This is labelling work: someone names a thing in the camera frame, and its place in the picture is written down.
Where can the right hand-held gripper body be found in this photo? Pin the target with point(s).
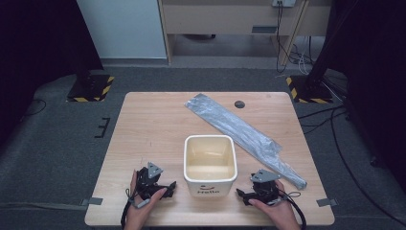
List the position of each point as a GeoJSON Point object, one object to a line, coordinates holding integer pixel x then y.
{"type": "Point", "coordinates": [265, 188]}

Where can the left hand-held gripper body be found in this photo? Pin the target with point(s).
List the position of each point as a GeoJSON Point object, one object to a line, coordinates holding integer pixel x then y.
{"type": "Point", "coordinates": [150, 182]}

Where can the cream plastic bin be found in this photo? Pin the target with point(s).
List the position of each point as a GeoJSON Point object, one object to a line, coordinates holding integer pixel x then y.
{"type": "Point", "coordinates": [209, 185]}

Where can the grey plastic bag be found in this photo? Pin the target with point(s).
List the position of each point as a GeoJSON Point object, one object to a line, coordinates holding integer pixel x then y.
{"type": "Point", "coordinates": [236, 127]}

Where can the person's right hand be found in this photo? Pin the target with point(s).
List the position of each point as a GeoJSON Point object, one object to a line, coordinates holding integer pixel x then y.
{"type": "Point", "coordinates": [279, 215]}

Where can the person's left hand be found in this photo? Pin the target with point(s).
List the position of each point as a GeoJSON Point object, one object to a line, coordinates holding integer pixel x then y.
{"type": "Point", "coordinates": [139, 215]}

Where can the grey tape strip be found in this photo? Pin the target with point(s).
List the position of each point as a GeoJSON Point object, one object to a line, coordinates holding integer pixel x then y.
{"type": "Point", "coordinates": [92, 201]}
{"type": "Point", "coordinates": [327, 202]}

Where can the grey round table grommet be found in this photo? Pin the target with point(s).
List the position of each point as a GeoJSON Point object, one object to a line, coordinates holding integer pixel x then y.
{"type": "Point", "coordinates": [239, 104]}

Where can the black striped stand base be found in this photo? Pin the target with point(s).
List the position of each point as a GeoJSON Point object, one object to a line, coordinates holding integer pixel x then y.
{"type": "Point", "coordinates": [311, 91]}
{"type": "Point", "coordinates": [91, 89]}

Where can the black stand pole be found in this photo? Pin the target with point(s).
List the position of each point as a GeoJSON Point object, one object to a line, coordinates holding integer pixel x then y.
{"type": "Point", "coordinates": [324, 54]}

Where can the white panel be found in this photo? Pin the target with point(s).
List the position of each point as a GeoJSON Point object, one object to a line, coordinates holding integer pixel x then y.
{"type": "Point", "coordinates": [124, 28]}

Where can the dark curtain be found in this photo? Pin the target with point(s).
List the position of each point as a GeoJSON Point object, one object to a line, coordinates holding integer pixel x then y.
{"type": "Point", "coordinates": [35, 54]}
{"type": "Point", "coordinates": [376, 80]}

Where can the light wooden desk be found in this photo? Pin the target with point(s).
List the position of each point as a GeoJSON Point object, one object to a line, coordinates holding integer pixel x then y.
{"type": "Point", "coordinates": [223, 19]}

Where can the grey power socket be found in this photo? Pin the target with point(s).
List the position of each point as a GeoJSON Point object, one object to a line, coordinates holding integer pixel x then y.
{"type": "Point", "coordinates": [283, 3]}

